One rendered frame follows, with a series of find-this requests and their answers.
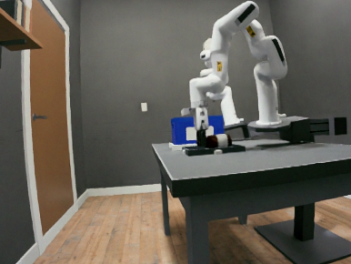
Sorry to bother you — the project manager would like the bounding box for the blue box with white label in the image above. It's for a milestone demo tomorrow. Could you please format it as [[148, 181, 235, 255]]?
[[171, 116, 224, 145]]

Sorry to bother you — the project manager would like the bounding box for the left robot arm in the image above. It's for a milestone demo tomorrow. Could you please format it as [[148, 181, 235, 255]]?
[[181, 1, 287, 126]]

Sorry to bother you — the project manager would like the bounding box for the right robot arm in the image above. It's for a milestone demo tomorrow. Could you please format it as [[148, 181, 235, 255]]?
[[200, 50, 243, 125]]

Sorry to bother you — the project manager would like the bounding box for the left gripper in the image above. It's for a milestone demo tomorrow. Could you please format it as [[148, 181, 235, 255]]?
[[191, 107, 209, 147]]

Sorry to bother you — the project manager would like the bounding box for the dark brown bottle with white label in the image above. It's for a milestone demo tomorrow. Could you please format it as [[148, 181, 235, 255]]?
[[206, 134, 232, 148]]

